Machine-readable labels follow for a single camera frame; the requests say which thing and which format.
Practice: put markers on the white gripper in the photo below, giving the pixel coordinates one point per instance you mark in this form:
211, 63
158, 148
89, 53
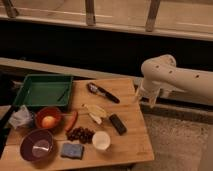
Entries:
149, 90

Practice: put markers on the black eraser block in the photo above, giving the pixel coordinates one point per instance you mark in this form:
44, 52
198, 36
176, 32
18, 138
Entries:
117, 123

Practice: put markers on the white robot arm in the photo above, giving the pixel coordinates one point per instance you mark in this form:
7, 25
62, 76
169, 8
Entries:
163, 70

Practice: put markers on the wooden table board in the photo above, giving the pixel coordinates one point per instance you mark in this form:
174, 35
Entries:
132, 147

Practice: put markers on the peeled banana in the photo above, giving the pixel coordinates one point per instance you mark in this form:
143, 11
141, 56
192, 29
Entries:
96, 112

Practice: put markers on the white cup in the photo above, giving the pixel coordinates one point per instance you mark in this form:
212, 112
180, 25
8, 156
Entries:
101, 140

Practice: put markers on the bunch of dark grapes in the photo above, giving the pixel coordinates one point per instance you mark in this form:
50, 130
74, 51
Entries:
83, 135

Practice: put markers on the red sausage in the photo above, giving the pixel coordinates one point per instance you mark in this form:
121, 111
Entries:
72, 121

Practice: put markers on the blue sponge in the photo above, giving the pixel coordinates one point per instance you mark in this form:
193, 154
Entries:
73, 151

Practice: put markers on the red bowl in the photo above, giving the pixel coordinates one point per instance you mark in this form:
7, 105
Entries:
48, 111

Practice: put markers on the yellow apple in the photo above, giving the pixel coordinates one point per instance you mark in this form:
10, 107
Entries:
48, 122

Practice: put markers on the green plastic tray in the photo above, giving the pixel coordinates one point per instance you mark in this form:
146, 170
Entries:
41, 90

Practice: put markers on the purple bowl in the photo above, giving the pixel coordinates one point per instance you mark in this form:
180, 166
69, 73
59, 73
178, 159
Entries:
37, 145

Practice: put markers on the crumpled grey cloth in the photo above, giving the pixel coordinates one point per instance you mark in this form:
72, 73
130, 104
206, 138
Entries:
23, 118

